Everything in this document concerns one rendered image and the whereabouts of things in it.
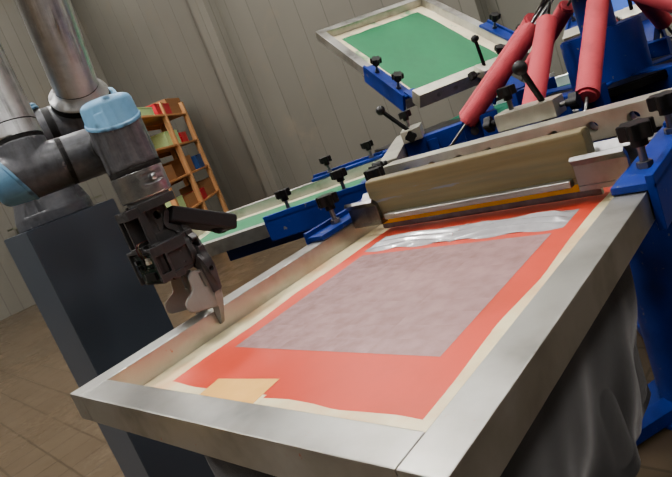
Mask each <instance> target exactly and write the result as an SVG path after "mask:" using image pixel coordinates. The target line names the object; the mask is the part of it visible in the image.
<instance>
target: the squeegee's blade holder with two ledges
mask: <svg viewBox="0 0 672 477"><path fill-rule="evenodd" d="M573 186H574V183H573V179H567V180H561V181H556V182H550V183H545V184H539V185H534V186H528V187H523V188H518V189H512V190H507V191H501V192H496V193H490V194H485V195H479V196H474V197H468V198H463V199H457V200H452V201H446V202H441V203H436V204H430V205H425V206H419V207H414V208H408V209H403V210H397V211H392V212H387V213H386V214H384V217H385V219H386V220H387V219H393V218H399V217H405V216H411V215H417V214H422V213H428V212H434V211H440V210H446V209H452V208H458V207H463V206H469V205H475V204H481V203H487V202H493V201H498V200H504V199H510V198H516V197H522V196H528V195H534V194H539V193H545V192H551V191H557V190H563V189H569V188H572V187H573Z"/></svg>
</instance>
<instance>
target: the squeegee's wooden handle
mask: <svg viewBox="0 0 672 477"><path fill-rule="evenodd" d="M594 152H595V149H594V145H593V142H592V138H591V135H590V131H589V129H588V128H587V127H586V126H584V127H580V128H575V129H571V130H567V131H563V132H559V133H555V134H551V135H547V136H543V137H539V138H535V139H530V140H526V141H522V142H518V143H514V144H510V145H506V146H502V147H498V148H494V149H490V150H486V151H481V152H477V153H473V154H469V155H465V156H461V157H457V158H453V159H449V160H445V161H441V162H436V163H432V164H428V165H424V166H420V167H416V168H412V169H408V170H404V171H400V172H396V173H391V174H387V175H383V176H379V177H375V178H371V179H370V180H368V181H366V183H365V187H366V190H367V193H368V195H369V198H370V199H372V200H374V201H375V202H377V203H378V206H379V208H380V211H381V214H382V216H383V218H385V217H384V214H386V213H387V212H392V211H397V210H403V209H408V208H414V207H419V206H425V205H430V204H436V203H441V202H446V201H452V200H457V199H463V198H468V197H474V196H479V195H485V194H490V193H496V192H501V191H507V190H512V189H518V188H523V187H528V186H534V185H539V184H545V183H550V182H556V181H561V180H567V179H573V183H574V185H576V184H578V183H577V179H576V176H575V173H574V169H573V166H572V165H571V164H570V163H569V158H570V157H574V156H579V155H584V154H589V153H594Z"/></svg>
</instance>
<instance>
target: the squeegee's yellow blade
mask: <svg viewBox="0 0 672 477"><path fill-rule="evenodd" d="M574 192H580V190H579V186H578V184H576V185H574V186H573V187H572V188H569V189H563V190H557V191H551V192H545V193H539V194H534V195H528V196H522V197H516V198H510V199H504V200H498V201H493V202H487V203H481V204H475V205H469V206H463V207H458V208H452V209H446V210H440V211H434V212H428V213H422V214H417V215H411V216H405V217H399V218H393V219H388V221H387V222H385V223H384V224H386V223H392V222H398V221H404V220H410V219H416V218H422V217H428V216H434V215H440V214H446V213H452V212H458V211H465V210H471V209H477V208H483V207H489V206H495V205H501V204H507V203H513V202H519V201H525V200H531V199H537V198H543V197H549V196H555V195H561V194H568V193H574Z"/></svg>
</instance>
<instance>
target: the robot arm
mask: <svg viewBox="0 0 672 477"><path fill-rule="evenodd" d="M15 2H16V4H17V6H18V9H19V11H20V14H21V16H22V18H23V21H24V23H25V25H26V28H27V30H28V33H29V35H30V37H31V40H32V42H33V44H34V47H35V49H36V52H37V54H38V56H39V59H40V61H41V63H42V66H43V68H44V71H45V73H46V75H47V78H48V80H49V82H50V85H51V87H52V90H51V91H50V93H49V96H48V100H49V104H50V106H46V107H44V108H40V109H39V107H38V106H37V105H36V104H35V103H29V102H28V100H27V97H26V95H25V93H24V91H23V89H22V87H21V85H20V83H19V81H18V79H17V77H16V75H15V72H14V70H13V68H12V66H11V64H10V62H9V60H8V58H7V56H6V54H5V52H4V50H3V47H2V45H1V43H0V202H1V203H2V204H4V205H6V206H9V207H13V210H14V218H15V225H16V227H17V229H18V231H19V233H20V234H21V233H24V232H27V231H29V230H32V229H35V228H37V227H40V226H42V225H45V224H47V223H50V222H53V221H55V220H58V219H60V218H63V217H65V216H68V215H70V214H73V213H76V212H78V211H81V210H83V209H86V208H88V207H91V206H93V205H94V204H93V202H92V200H91V198H90V196H89V195H88V194H87V193H86V192H85V191H84V190H83V189H82V187H81V186H80V185H79V184H78V183H81V182H84V181H87V180H90V179H92V178H95V177H98V176H100V175H103V174H106V173H107V174H108V176H109V178H110V180H111V183H112V185H113V187H114V189H115V192H116V194H117V196H118V198H119V200H120V202H121V204H122V206H127V207H128V208H126V211H124V212H122V213H120V214H117V215H115V216H114V217H115V219H116V221H117V223H118V225H119V227H120V230H121V232H122V234H123V236H124V238H125V240H126V242H127V244H128V247H129V249H130V251H131V252H130V253H128V254H127V257H128V259H129V261H130V263H131V265H132V267H133V269H134V271H135V273H136V276H137V278H138V280H139V282H140V284H141V286H142V285H144V284H146V285H155V284H165V283H167V282H169V281H170V283H171V286H172V290H173V291H172V294H171V296H170V297H169V298H168V300H167V301H166V303H165V308H166V311H167V312H168V313H171V314H173V313H177V312H181V311H185V310H188V311H189V312H191V313H195V314H196V315H197V314H198V313H200V312H201V311H203V310H207V309H210V308H213V310H214V313H215V315H216V317H217V319H218V321H219V323H220V324H222V323H223V322H224V321H225V315H224V300H223V293H222V289H221V287H222V285H221V282H220V279H219V275H218V272H217V269H216V266H215V264H214V262H213V260H212V258H211V257H210V255H209V254H208V252H207V251H206V249H205V247H204V244H202V242H201V241H200V239H199V237H198V236H197V234H196V233H194V232H193V231H192V229H193V230H202V231H211V232H214V233H217V234H222V233H225V232H227V231H229V230H232V229H235V228H236V227H237V215H236V214H233V213H226V212H223V211H211V210H204V209H196V208H189V207H182V206H175V205H172V206H170V207H167V208H166V205H165V203H167V202H169V201H171V200H173V199H175V195H174V193H173V191H172V190H171V191H169V189H170V188H171V184H170V181H169V179H168V177H167V175H166V172H165V170H164V168H163V166H162V163H160V162H161V161H160V158H159V156H158V154H157V151H156V149H155V147H154V144H153V142H152V140H151V138H150V135H149V133H148V131H147V129H146V126H145V124H144V122H143V120H142V117H141V112H140V110H139V109H137V107H136V105H135V103H134V101H133V99H132V97H131V95H130V94H128V93H126V92H116V90H115V89H114V88H112V87H108V86H107V84H106V83H105V82H104V81H102V80H100V79H98V78H97V77H96V74H95V71H94V68H93V65H92V62H91V60H90V57H89V54H88V51H87V48H86V45H85V42H84V39H83V36H82V33H81V30H80V27H79V24H78V21H77V19H76V16H75V13H74V10H73V7H72V4H71V1H70V0H15ZM112 180H113V181H112ZM134 261H135V262H134ZM135 265H136V266H138V270H139V271H140V273H141V275H142V277H140V275H139V272H138V270H137V268H136V266H135ZM192 267H194V268H197V270H190V269H191V268H192Z"/></svg>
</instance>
